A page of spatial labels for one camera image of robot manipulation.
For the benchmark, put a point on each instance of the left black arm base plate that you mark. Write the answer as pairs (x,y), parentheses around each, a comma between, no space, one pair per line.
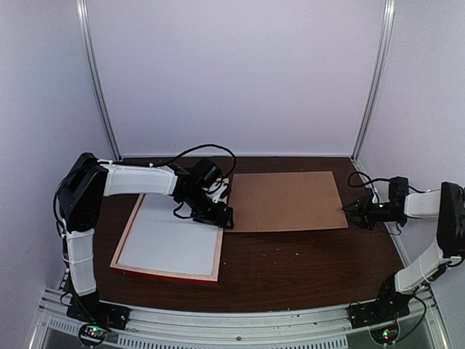
(104,315)

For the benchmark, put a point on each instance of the right aluminium corner post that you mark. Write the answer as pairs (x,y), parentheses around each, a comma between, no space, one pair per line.
(385,39)

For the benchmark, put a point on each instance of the aluminium corner post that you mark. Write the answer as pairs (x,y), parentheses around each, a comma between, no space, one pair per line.
(86,32)
(385,39)

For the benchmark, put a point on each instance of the wooden picture frame red edge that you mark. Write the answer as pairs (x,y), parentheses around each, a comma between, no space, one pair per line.
(123,240)

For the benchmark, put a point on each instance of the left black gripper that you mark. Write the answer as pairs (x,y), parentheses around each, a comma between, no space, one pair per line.
(215,219)

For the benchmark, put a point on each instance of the left aluminium corner post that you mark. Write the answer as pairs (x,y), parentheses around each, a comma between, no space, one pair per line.
(86,32)

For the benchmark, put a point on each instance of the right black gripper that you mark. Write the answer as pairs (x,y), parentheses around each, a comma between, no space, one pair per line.
(362,210)

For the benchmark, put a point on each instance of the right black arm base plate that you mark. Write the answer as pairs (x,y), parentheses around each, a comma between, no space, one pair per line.
(375,312)

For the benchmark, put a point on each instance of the aluminium front rail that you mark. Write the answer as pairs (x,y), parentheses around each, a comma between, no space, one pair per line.
(154,328)

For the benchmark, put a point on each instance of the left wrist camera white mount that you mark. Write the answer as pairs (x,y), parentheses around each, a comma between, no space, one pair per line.
(218,190)

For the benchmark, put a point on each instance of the landscape photo print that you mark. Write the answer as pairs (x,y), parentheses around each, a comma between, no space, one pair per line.
(167,247)

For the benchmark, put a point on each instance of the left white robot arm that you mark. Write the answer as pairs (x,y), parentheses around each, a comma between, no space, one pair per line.
(78,199)

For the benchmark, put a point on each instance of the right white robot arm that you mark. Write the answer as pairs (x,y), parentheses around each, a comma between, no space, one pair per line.
(394,200)

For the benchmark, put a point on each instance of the brown backing board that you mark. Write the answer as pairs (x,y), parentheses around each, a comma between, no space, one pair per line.
(286,202)

